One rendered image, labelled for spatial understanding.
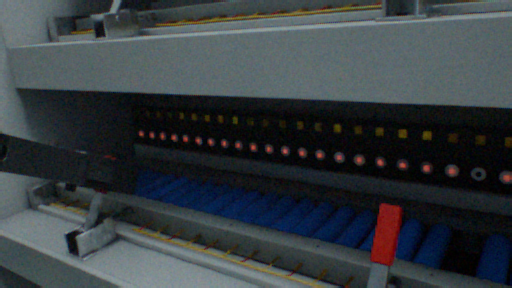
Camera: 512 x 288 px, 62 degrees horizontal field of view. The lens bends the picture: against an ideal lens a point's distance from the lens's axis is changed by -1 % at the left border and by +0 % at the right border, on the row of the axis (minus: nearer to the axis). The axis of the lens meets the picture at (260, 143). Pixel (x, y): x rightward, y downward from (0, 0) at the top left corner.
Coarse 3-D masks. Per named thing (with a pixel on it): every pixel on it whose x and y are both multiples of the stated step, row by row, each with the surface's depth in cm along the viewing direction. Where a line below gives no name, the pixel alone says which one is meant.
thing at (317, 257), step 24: (72, 192) 49; (144, 216) 42; (168, 216) 40; (192, 216) 39; (216, 216) 38; (168, 240) 38; (192, 240) 37; (216, 240) 37; (240, 240) 35; (264, 240) 34; (288, 240) 33; (312, 240) 33; (288, 264) 33; (312, 264) 32; (336, 264) 31; (360, 264) 29; (408, 264) 29
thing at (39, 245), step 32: (192, 160) 53; (224, 160) 50; (256, 160) 48; (0, 192) 47; (32, 192) 49; (384, 192) 40; (416, 192) 38; (448, 192) 36; (480, 192) 35; (0, 224) 46; (32, 224) 46; (64, 224) 45; (128, 224) 44; (0, 256) 46; (32, 256) 41; (64, 256) 39; (96, 256) 38; (128, 256) 38; (160, 256) 37; (224, 256) 36
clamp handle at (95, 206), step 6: (108, 156) 40; (96, 192) 40; (102, 192) 39; (96, 198) 39; (102, 198) 39; (96, 204) 39; (90, 210) 39; (96, 210) 39; (90, 216) 39; (96, 216) 39; (84, 222) 39; (90, 222) 39; (84, 228) 39; (90, 228) 39
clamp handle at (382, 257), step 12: (384, 204) 26; (384, 216) 25; (396, 216) 25; (384, 228) 25; (396, 228) 25; (384, 240) 25; (396, 240) 25; (372, 252) 25; (384, 252) 25; (372, 264) 25; (384, 264) 25; (372, 276) 25; (384, 276) 24
